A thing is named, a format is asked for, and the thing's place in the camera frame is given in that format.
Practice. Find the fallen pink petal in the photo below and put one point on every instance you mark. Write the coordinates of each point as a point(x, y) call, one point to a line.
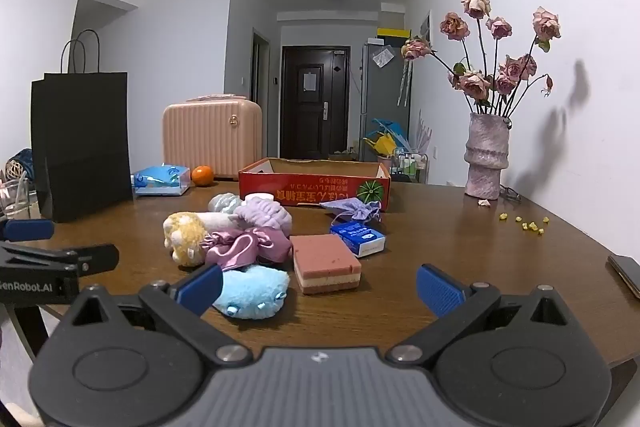
point(483, 202)

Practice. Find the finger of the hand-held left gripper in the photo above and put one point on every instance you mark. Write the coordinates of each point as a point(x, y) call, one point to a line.
point(50, 259)
point(27, 229)

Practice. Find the yellow white sheep plush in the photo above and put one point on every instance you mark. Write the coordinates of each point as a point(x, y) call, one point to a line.
point(182, 237)

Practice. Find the orange fruit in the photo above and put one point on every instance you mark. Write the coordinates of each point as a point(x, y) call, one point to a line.
point(202, 176)

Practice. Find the blue tissue pack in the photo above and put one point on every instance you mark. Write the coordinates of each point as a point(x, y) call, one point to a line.
point(160, 181)

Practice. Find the white foam cylinder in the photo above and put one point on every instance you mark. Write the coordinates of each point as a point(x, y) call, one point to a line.
point(257, 197)

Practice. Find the yellow black box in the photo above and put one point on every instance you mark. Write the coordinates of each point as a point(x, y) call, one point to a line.
point(392, 33)

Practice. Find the pink ribbed suitcase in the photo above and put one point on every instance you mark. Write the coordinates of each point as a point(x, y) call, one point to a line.
point(210, 142)

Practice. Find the light blue plush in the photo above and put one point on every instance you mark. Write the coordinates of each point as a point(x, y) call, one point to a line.
point(255, 289)

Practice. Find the red cardboard box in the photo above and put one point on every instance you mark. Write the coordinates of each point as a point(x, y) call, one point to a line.
point(310, 191)

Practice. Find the clear plastic bag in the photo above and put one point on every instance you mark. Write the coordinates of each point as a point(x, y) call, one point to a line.
point(222, 203)

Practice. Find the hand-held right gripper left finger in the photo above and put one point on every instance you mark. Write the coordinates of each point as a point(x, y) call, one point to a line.
point(200, 289)

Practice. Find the purple fuzzy towel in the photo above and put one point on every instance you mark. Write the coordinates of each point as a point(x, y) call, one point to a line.
point(265, 214)

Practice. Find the cardboard box on floor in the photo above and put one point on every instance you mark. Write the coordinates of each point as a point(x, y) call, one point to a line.
point(345, 154)

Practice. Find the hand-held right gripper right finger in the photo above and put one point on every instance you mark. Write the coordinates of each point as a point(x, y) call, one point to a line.
point(440, 289)

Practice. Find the dried pink roses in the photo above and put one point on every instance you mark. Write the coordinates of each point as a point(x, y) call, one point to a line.
point(475, 83)

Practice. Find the black phone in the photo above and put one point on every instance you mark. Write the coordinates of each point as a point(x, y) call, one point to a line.
point(625, 273)

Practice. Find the pink textured vase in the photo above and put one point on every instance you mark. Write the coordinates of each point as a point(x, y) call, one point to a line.
point(485, 157)

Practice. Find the yellow crumbs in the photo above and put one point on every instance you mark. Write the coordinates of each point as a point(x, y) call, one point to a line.
point(533, 224)

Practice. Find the pink layered sponge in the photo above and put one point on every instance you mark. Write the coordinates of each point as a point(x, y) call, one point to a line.
point(322, 257)

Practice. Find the small blue white pack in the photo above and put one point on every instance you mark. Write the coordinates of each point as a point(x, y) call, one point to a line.
point(357, 237)

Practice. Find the black eyeglasses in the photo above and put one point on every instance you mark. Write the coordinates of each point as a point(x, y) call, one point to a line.
point(511, 194)

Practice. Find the interior side door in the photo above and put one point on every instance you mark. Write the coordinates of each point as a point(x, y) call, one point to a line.
point(260, 72)

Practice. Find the dark entrance door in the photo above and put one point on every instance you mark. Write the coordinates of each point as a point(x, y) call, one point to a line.
point(315, 117)

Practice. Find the woven rattan ball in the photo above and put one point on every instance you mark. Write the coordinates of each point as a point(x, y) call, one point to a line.
point(14, 169)

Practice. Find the grey fridge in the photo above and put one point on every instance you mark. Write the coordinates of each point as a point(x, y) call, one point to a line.
point(372, 97)

